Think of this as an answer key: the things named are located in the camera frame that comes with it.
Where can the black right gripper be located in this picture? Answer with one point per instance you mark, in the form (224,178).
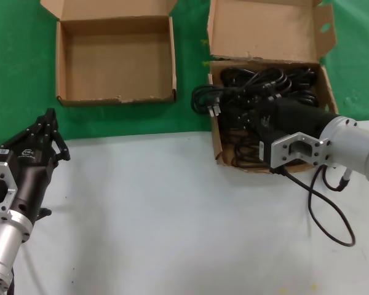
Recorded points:
(292,120)

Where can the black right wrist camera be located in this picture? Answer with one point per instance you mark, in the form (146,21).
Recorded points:
(265,153)

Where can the silver right camera bracket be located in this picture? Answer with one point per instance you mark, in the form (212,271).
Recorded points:
(280,150)

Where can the cardboard box with flat lid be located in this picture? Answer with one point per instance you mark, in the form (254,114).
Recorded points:
(117,58)

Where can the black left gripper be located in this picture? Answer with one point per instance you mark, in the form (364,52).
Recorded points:
(30,178)

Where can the silver left camera bracket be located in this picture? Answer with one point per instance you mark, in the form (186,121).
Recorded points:
(3,172)

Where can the cardboard box with upright lid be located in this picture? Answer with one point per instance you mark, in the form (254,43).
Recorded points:
(264,30)

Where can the silver camera bracket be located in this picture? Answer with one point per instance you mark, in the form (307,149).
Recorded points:
(3,172)
(280,150)

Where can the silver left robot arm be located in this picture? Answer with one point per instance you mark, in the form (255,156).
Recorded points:
(0,246)

